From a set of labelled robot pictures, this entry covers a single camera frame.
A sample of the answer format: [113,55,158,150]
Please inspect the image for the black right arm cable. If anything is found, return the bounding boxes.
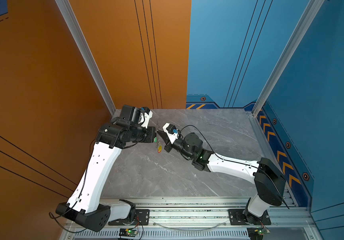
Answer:
[179,124,290,210]

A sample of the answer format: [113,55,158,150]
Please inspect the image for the left small circuit board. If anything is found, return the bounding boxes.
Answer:
[119,229,139,239]

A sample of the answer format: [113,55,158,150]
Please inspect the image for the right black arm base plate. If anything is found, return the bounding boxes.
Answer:
[228,209,271,226]

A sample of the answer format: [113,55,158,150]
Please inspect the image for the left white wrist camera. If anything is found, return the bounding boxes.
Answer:
[139,107,153,129]

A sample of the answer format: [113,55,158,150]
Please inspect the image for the small circuit board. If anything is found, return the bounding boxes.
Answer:
[119,229,139,239]
[247,229,270,240]

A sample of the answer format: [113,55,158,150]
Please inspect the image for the left aluminium corner post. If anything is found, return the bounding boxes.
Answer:
[55,0,116,116]

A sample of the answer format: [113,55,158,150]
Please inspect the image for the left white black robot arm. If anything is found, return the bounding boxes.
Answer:
[49,105,156,232]

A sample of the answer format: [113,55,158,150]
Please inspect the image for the right small circuit board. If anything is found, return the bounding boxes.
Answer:
[247,229,270,240]

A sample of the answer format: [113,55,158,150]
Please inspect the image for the right aluminium corner post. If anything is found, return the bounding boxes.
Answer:
[252,0,324,118]

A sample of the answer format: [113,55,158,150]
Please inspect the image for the aluminium corner post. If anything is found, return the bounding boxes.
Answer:
[55,0,116,116]
[252,0,324,118]

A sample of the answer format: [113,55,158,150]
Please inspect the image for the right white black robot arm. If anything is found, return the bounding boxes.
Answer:
[158,129,286,225]

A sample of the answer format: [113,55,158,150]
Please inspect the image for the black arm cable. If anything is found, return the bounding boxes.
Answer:
[49,137,101,234]
[179,124,290,210]

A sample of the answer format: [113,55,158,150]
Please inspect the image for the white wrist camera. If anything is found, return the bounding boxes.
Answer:
[163,123,179,144]
[139,107,153,129]

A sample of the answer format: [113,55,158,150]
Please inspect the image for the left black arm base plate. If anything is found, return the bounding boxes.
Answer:
[108,209,150,226]

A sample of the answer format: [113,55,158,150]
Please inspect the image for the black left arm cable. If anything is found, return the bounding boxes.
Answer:
[49,137,101,234]

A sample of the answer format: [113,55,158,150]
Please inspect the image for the aluminium front rail frame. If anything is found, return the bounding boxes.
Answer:
[59,196,324,240]

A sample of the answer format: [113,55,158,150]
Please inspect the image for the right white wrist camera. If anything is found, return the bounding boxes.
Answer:
[163,123,179,144]

